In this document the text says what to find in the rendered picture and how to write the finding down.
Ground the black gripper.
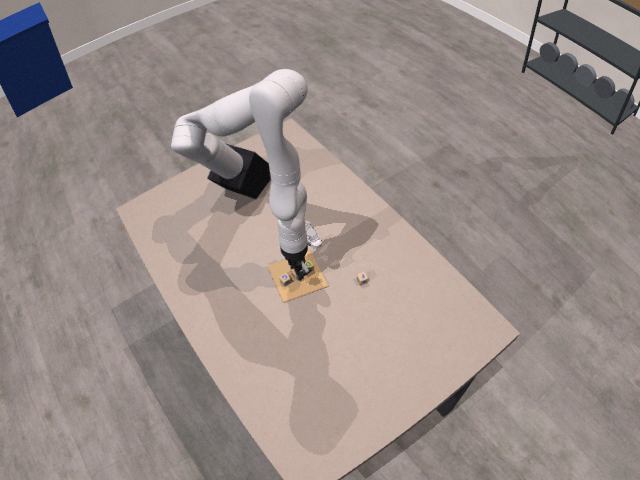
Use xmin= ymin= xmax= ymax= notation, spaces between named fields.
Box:
xmin=280 ymin=245 xmax=311 ymax=281

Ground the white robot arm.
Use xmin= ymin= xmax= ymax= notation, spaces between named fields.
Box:
xmin=171 ymin=69 xmax=322 ymax=253

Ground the tan square mat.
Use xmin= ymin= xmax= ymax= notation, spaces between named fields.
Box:
xmin=268 ymin=251 xmax=328 ymax=303

